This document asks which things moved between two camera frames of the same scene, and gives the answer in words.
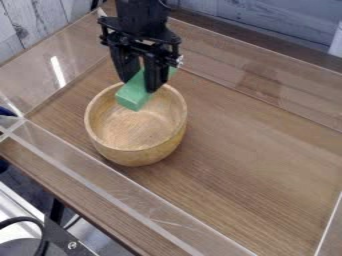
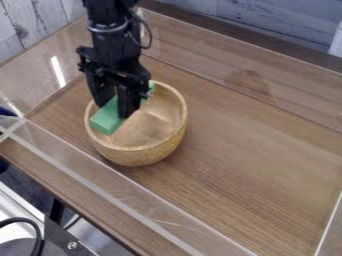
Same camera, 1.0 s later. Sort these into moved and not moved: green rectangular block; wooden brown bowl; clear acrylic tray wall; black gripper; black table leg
Moved: green rectangular block; black gripper
Not moved: black table leg; clear acrylic tray wall; wooden brown bowl
